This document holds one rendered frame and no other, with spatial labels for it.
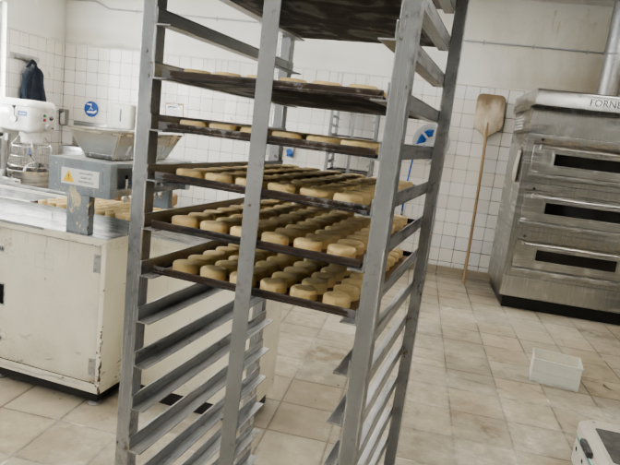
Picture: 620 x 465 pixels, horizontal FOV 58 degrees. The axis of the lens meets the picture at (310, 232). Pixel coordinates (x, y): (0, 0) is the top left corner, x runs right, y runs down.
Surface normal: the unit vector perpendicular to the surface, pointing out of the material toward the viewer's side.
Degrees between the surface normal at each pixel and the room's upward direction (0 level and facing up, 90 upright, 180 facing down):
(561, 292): 90
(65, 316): 90
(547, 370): 90
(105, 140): 110
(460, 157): 90
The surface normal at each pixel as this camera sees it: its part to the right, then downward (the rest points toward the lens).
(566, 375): -0.36, 0.13
